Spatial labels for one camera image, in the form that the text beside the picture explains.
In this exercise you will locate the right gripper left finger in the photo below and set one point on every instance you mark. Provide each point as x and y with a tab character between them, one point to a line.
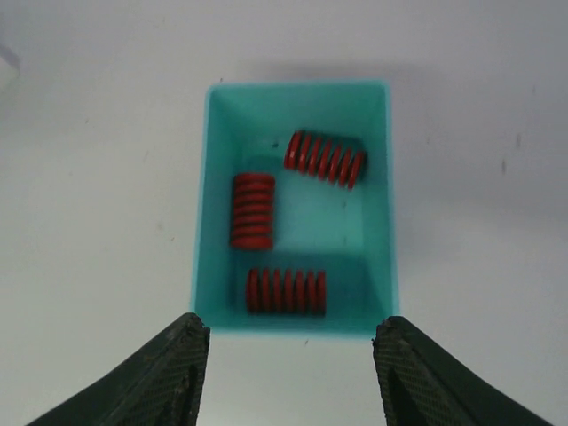
160	384

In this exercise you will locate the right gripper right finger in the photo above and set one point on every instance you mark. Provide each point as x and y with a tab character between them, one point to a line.
423	384

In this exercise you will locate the red spring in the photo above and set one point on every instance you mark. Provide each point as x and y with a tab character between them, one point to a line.
338	161
252	211
286	292

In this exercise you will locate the teal plastic bin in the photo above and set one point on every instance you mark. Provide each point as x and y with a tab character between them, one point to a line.
350	235

